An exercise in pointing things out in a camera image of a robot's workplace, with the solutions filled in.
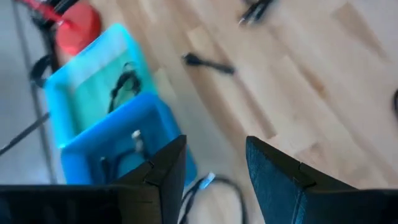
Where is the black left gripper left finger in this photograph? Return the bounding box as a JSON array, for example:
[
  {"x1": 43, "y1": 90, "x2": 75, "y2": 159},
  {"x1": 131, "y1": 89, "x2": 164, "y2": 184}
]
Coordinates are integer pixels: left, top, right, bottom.
[{"x1": 0, "y1": 134, "x2": 188, "y2": 224}]

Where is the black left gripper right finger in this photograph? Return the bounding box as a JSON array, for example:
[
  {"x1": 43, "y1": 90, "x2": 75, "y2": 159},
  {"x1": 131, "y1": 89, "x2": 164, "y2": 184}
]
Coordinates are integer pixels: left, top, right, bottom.
[{"x1": 246, "y1": 135, "x2": 398, "y2": 224}]

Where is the black looped USB cable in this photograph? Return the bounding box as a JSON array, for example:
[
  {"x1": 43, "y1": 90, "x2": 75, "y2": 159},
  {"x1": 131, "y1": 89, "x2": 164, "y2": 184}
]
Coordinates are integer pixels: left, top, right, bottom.
[{"x1": 98, "y1": 129, "x2": 150, "y2": 185}]

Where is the black cable with silver plug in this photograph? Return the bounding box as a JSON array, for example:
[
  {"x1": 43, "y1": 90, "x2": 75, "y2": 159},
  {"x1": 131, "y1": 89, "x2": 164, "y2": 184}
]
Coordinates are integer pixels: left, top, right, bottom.
[{"x1": 178, "y1": 172, "x2": 249, "y2": 224}]

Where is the thin black USB cable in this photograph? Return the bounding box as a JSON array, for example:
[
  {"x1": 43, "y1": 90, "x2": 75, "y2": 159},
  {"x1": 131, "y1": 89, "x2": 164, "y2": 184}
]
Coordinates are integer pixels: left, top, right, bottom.
[{"x1": 107, "y1": 61, "x2": 143, "y2": 114}]

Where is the short black USB cable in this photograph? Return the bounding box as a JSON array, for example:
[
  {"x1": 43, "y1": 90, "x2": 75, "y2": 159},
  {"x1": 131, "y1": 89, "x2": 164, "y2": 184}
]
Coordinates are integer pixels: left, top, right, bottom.
[{"x1": 182, "y1": 52, "x2": 236, "y2": 76}]

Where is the black braided USB cable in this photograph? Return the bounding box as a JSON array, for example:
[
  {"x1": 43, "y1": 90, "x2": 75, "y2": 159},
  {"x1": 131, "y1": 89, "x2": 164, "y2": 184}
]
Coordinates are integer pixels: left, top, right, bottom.
[{"x1": 238, "y1": 0, "x2": 275, "y2": 26}]

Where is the blue plastic bin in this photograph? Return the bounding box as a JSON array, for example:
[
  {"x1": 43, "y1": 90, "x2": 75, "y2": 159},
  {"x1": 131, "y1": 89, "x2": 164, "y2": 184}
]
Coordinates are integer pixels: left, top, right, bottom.
[{"x1": 60, "y1": 92, "x2": 198, "y2": 187}]

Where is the teal plastic bin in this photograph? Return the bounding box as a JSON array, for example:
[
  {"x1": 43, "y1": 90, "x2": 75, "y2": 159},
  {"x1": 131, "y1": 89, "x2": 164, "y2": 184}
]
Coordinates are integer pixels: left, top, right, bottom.
[{"x1": 42, "y1": 22, "x2": 158, "y2": 147}]

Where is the red desk lamp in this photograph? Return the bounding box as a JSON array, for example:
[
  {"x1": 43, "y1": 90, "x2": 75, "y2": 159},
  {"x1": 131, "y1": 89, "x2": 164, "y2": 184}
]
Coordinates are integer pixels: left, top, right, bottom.
[{"x1": 14, "y1": 0, "x2": 103, "y2": 57}]

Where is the black table clamp handle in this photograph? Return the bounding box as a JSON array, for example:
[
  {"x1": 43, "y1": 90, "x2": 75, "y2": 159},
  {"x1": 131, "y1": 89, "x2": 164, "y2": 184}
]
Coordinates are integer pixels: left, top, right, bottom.
[{"x1": 29, "y1": 54, "x2": 54, "y2": 88}]

